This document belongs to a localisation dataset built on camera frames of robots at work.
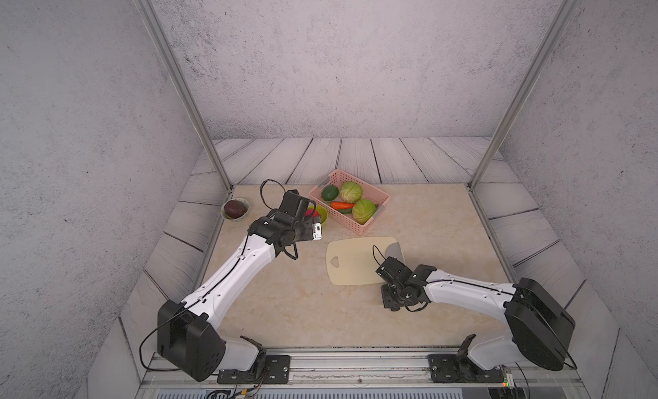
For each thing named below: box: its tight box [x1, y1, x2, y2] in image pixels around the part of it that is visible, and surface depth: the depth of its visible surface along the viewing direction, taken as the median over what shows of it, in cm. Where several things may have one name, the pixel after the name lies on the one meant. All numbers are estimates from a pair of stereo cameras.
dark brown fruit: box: [223, 199, 246, 219], surface depth 107 cm
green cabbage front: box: [352, 198, 377, 226], surface depth 104 cm
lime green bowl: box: [307, 204, 329, 224], surface depth 108 cm
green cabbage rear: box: [340, 181, 363, 203], surface depth 113 cm
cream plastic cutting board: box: [325, 237, 398, 286], surface depth 98 cm
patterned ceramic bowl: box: [220, 197, 251, 222], surface depth 107 cm
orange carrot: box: [329, 201, 356, 210], surface depth 113 cm
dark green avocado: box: [322, 184, 339, 202], surface depth 117 cm
